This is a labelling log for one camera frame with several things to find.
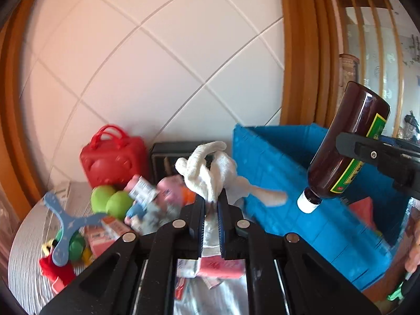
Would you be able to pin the grey striped sheet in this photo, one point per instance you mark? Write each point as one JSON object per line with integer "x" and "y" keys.
{"x": 26, "y": 252}

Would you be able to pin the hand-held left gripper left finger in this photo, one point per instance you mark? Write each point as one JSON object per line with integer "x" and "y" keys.
{"x": 197, "y": 233}

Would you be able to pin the red bear-face toy suitcase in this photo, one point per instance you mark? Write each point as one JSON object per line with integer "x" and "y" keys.
{"x": 111, "y": 160}

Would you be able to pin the blue plastic crate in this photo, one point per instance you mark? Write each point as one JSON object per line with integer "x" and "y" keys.
{"x": 295, "y": 203}

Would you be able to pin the black gift box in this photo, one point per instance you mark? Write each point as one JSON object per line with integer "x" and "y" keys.
{"x": 164, "y": 157}

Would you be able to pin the blue plastic boomerang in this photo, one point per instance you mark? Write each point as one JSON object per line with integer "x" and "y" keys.
{"x": 70, "y": 223}

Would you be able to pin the green plush ball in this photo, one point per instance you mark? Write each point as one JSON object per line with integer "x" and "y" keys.
{"x": 121, "y": 205}
{"x": 102, "y": 199}

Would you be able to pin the wooden framed glass partition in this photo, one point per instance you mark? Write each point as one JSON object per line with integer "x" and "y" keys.
{"x": 361, "y": 55}

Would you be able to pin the green plastic object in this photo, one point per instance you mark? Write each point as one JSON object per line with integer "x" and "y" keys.
{"x": 397, "y": 292}

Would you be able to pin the red plush toy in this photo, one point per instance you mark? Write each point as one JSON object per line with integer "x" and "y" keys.
{"x": 54, "y": 269}

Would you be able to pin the white knotted cloth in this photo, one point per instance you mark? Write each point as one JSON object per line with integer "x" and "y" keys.
{"x": 213, "y": 170}

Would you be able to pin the dark green plush toy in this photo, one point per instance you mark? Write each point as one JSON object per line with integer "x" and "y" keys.
{"x": 75, "y": 246}

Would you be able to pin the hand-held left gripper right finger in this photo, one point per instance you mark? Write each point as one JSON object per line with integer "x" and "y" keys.
{"x": 225, "y": 233}

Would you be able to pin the white printed packet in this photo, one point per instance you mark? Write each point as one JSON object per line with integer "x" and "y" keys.
{"x": 142, "y": 192}

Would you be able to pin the pink flowered tissue pack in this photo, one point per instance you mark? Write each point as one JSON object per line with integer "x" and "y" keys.
{"x": 220, "y": 265}

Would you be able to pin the person's right hand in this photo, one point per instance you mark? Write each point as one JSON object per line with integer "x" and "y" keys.
{"x": 414, "y": 252}

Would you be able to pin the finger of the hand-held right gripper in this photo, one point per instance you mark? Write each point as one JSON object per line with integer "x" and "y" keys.
{"x": 373, "y": 153}

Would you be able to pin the wooden door frame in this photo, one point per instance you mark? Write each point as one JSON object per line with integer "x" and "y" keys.
{"x": 305, "y": 55}
{"x": 8, "y": 121}

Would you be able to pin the brown medicine bottle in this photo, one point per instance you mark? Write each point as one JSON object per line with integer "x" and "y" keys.
{"x": 347, "y": 144}

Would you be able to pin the dark bird figurine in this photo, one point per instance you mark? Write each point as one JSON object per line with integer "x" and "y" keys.
{"x": 411, "y": 122}

